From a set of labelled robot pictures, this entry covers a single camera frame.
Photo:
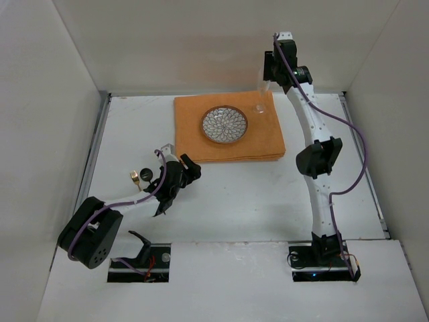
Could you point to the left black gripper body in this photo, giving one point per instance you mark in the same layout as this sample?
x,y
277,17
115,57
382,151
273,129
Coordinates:
x,y
175,184

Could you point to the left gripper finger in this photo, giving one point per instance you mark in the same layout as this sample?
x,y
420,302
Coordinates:
x,y
186,160
194,171

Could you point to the clear wine glass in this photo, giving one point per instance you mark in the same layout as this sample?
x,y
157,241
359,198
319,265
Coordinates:
x,y
262,89

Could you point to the floral patterned ceramic plate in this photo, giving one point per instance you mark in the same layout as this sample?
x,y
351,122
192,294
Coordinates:
x,y
224,124

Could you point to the orange cloth placemat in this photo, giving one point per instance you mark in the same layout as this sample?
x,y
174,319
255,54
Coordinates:
x,y
263,140

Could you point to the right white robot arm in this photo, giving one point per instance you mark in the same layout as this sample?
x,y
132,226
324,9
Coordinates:
x,y
316,160

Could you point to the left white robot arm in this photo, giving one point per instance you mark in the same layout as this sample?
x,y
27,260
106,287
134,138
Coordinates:
x,y
89,235

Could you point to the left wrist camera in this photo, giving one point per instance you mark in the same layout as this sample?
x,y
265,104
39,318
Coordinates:
x,y
168,152

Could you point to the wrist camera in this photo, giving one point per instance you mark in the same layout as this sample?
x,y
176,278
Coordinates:
x,y
168,152
283,36

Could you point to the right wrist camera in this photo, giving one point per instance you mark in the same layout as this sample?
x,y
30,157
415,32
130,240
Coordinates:
x,y
283,36

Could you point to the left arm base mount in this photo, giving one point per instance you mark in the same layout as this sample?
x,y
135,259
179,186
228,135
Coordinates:
x,y
151,264

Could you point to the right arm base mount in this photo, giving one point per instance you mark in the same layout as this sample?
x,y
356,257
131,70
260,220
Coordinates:
x,y
323,259

